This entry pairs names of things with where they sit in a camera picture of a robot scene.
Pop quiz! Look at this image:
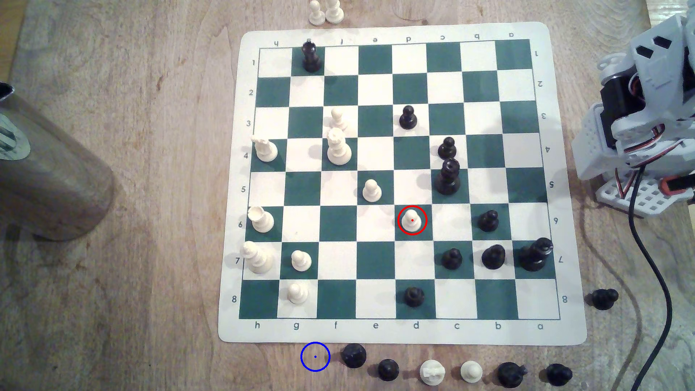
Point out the green white chess mat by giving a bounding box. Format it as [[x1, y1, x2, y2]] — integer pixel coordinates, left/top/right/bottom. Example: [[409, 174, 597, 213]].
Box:
[[218, 22, 588, 345]]

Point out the white queen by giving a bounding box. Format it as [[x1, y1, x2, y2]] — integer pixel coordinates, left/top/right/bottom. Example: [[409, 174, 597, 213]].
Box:
[[326, 128, 353, 166]]

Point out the white rook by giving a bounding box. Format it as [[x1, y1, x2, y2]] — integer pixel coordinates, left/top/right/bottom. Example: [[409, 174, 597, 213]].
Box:
[[251, 135, 279, 163], [248, 206, 275, 234]]

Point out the white king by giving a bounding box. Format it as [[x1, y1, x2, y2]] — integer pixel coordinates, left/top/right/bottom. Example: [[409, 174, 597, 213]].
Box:
[[241, 240, 275, 274]]

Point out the black king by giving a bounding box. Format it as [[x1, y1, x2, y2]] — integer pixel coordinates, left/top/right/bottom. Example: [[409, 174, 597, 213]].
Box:
[[300, 39, 325, 73]]

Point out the black pawn b7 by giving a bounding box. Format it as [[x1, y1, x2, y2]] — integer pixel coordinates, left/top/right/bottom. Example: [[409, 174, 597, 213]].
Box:
[[481, 244, 507, 270]]

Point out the black knight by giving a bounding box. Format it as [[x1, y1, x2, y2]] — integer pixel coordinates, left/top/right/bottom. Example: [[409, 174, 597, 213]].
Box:
[[341, 344, 367, 369], [497, 362, 528, 388]]

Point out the black rook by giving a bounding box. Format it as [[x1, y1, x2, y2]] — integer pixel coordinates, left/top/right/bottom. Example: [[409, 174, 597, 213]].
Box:
[[518, 237, 555, 272]]

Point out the black bishop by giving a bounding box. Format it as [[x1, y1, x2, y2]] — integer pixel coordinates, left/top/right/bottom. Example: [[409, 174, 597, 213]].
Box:
[[545, 363, 573, 387]]

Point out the brown metal cylinder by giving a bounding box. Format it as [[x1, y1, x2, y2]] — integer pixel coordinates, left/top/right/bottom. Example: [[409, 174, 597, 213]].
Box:
[[0, 81, 116, 242]]

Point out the orange black clamp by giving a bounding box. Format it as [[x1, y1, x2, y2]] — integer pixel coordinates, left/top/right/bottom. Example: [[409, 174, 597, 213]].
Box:
[[658, 174, 695, 197]]

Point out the black cable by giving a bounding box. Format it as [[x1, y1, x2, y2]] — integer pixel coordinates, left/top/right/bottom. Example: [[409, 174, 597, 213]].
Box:
[[628, 163, 674, 391]]

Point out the white grid base plate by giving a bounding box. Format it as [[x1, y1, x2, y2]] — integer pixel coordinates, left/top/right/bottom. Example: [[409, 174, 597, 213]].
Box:
[[595, 174, 681, 218]]

